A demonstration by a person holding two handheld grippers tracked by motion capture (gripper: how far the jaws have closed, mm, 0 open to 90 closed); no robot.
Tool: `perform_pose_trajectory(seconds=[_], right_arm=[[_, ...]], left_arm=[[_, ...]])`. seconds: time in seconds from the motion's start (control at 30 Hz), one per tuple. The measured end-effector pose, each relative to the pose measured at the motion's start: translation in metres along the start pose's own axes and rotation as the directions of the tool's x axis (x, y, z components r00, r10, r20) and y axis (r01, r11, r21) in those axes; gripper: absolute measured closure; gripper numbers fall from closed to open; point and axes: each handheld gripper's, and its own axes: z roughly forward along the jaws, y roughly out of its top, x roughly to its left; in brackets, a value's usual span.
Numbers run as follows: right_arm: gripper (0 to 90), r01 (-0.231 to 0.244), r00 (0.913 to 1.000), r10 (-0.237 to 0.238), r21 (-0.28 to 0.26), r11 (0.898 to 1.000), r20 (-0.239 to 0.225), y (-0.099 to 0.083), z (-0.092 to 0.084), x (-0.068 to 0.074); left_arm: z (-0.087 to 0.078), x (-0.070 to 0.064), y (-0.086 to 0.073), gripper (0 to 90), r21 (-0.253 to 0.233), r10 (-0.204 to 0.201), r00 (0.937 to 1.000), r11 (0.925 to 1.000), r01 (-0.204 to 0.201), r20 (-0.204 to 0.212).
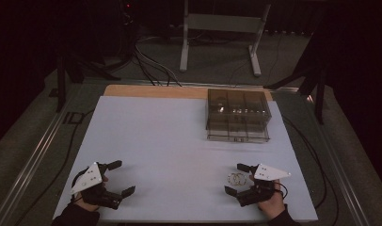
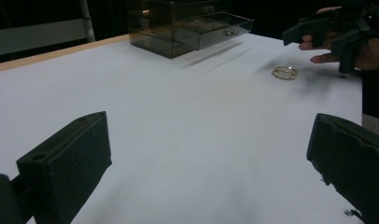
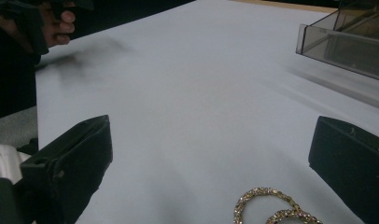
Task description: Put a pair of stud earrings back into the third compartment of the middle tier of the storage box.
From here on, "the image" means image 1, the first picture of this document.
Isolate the white table board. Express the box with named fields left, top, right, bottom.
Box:
left=52, top=95, right=319, bottom=222

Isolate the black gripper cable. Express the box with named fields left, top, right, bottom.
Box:
left=278, top=182, right=289, bottom=201

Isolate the clear plastic drawer box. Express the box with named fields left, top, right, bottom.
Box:
left=205, top=88, right=273, bottom=144

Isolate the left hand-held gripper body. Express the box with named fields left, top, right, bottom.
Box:
left=70, top=161, right=123, bottom=211

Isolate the dark equipment with red light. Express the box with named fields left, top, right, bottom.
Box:
left=117, top=0, right=140, bottom=32

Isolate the black floor cable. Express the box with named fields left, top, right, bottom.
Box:
left=281, top=116, right=341, bottom=226
left=14, top=107, right=96, bottom=226
left=132, top=51, right=159, bottom=87

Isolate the white metal stand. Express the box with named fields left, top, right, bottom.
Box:
left=179, top=0, right=272, bottom=78

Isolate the white floor cable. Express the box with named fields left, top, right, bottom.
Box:
left=135, top=43, right=183, bottom=88

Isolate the person's left hand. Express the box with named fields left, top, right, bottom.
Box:
left=73, top=193, right=102, bottom=213

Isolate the aluminium rail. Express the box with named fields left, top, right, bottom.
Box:
left=305, top=92, right=371, bottom=226
left=85, top=78, right=301, bottom=92
left=0, top=84, right=84, bottom=226

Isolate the silver beaded bracelet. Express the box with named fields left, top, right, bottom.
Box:
left=227, top=171, right=248, bottom=188

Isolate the black stand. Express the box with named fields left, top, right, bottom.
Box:
left=263, top=62, right=326, bottom=125
left=56, top=53, right=121, bottom=113

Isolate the person's right hand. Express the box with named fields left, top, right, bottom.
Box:
left=257, top=180, right=286, bottom=220

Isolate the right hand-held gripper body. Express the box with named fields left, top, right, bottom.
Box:
left=236, top=163, right=292, bottom=207

